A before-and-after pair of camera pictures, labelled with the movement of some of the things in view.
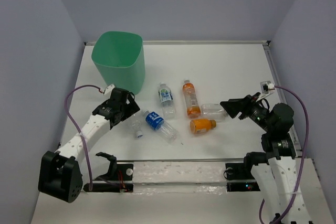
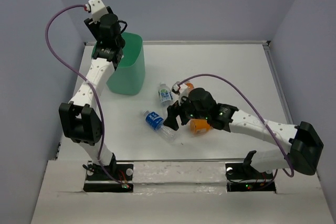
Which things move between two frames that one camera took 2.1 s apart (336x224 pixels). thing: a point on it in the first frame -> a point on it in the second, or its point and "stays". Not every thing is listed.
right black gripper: x=233 y=106 -> x=173 y=110
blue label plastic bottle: x=166 y=130 stays
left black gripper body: x=122 y=110 -> x=94 y=28
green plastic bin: x=119 y=57 stays
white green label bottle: x=165 y=94 stays
